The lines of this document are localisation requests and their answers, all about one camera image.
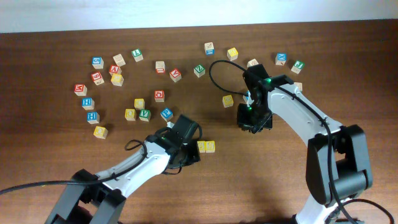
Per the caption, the yellow letter S block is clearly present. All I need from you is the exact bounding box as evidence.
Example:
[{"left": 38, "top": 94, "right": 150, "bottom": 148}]
[
  {"left": 197, "top": 141, "right": 206, "bottom": 153},
  {"left": 205, "top": 141, "right": 216, "bottom": 153}
]

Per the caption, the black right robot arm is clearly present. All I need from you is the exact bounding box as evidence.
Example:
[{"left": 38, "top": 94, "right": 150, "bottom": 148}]
[{"left": 237, "top": 64, "right": 373, "bottom": 223}]

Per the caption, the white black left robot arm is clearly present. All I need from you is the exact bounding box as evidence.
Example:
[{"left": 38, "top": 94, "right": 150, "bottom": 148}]
[{"left": 46, "top": 115, "right": 202, "bottom": 223}]

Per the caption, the blue letter I block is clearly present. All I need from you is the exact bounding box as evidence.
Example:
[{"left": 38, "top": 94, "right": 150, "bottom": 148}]
[{"left": 243, "top": 96, "right": 249, "bottom": 104}]

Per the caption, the blue letter P block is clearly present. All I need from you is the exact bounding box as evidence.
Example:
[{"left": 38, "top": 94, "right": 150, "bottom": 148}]
[{"left": 160, "top": 108, "right": 174, "bottom": 122}]

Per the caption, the yellow umbrella block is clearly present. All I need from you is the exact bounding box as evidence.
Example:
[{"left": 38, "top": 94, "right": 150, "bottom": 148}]
[{"left": 222, "top": 95, "right": 234, "bottom": 108}]

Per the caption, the green letter V block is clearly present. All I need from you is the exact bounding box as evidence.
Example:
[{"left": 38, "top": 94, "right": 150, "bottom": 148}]
[{"left": 139, "top": 110, "right": 151, "bottom": 122}]

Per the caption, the red letter O block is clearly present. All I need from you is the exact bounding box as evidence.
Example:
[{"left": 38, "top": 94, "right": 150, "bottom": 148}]
[{"left": 154, "top": 90, "right": 165, "bottom": 103}]

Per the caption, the yellow block centre left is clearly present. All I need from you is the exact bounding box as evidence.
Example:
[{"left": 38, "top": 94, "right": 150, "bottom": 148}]
[{"left": 134, "top": 98, "right": 146, "bottom": 110}]

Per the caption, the wooden block green R side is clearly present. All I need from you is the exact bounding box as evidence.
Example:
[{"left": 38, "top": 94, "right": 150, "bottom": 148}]
[{"left": 294, "top": 82, "right": 303, "bottom": 91}]

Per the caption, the yellow block beside V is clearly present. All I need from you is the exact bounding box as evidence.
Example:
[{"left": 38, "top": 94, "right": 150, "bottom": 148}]
[{"left": 124, "top": 108, "right": 137, "bottom": 121}]

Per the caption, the wooden block blue D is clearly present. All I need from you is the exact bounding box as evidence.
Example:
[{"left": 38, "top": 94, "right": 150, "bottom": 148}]
[{"left": 247, "top": 58, "right": 259, "bottom": 67}]

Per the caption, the blue letter K block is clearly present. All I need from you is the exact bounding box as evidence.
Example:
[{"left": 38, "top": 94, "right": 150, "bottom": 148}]
[{"left": 275, "top": 53, "right": 287, "bottom": 65}]

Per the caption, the red letter A block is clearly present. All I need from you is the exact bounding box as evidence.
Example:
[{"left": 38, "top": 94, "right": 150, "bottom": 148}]
[{"left": 169, "top": 68, "right": 182, "bottom": 82}]

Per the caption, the green letter J block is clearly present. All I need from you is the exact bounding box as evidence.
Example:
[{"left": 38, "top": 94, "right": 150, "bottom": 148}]
[{"left": 291, "top": 60, "right": 305, "bottom": 74}]

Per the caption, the yellow block top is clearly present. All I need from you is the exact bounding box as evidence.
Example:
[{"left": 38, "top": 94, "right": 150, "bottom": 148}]
[{"left": 227, "top": 47, "right": 239, "bottom": 61}]

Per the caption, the green letter Z block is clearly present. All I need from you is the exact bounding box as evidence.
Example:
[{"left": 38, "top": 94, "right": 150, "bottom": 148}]
[{"left": 193, "top": 64, "right": 205, "bottom": 78}]

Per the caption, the wooden block red side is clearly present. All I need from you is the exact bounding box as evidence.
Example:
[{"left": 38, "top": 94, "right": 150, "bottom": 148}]
[{"left": 155, "top": 61, "right": 165, "bottom": 73}]

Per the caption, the yellow letter O block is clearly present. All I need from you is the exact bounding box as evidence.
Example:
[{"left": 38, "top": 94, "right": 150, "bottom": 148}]
[{"left": 93, "top": 126, "right": 108, "bottom": 139}]

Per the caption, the wooden block blue side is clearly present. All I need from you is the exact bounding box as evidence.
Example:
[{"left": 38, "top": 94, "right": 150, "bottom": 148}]
[{"left": 204, "top": 42, "right": 215, "bottom": 55}]

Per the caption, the yellow block near 9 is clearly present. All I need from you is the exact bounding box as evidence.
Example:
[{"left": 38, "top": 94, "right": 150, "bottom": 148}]
[{"left": 111, "top": 74, "right": 124, "bottom": 86}]

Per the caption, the blue letter H lower block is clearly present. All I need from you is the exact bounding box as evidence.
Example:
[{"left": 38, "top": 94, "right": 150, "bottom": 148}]
[{"left": 86, "top": 111, "right": 100, "bottom": 124}]

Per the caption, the blue letter h block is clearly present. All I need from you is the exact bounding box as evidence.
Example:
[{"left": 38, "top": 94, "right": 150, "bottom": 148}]
[
  {"left": 86, "top": 111, "right": 100, "bottom": 124},
  {"left": 81, "top": 98, "right": 95, "bottom": 110}
]

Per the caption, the red letter V block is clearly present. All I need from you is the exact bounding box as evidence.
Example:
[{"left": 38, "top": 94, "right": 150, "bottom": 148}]
[{"left": 109, "top": 65, "right": 122, "bottom": 76}]

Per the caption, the green letter T block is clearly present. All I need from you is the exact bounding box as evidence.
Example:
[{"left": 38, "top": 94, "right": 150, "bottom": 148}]
[{"left": 131, "top": 49, "right": 144, "bottom": 62}]

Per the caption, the blue letter H upper block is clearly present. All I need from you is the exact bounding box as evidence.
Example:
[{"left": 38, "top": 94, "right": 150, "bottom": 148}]
[{"left": 81, "top": 98, "right": 95, "bottom": 110}]

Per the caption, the plain wooden block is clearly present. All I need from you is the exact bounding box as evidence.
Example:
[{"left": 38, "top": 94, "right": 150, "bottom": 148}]
[{"left": 113, "top": 54, "right": 126, "bottom": 67}]

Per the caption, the red number 9 block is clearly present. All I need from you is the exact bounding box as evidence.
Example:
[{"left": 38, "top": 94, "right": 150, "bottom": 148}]
[{"left": 91, "top": 72, "right": 104, "bottom": 85}]

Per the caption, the red letter M block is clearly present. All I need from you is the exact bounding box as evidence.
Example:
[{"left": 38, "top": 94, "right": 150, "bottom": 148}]
[{"left": 74, "top": 84, "right": 87, "bottom": 96}]

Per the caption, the blue number 5 block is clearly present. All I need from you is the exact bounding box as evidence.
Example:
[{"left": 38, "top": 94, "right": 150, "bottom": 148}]
[{"left": 91, "top": 57, "right": 104, "bottom": 69}]

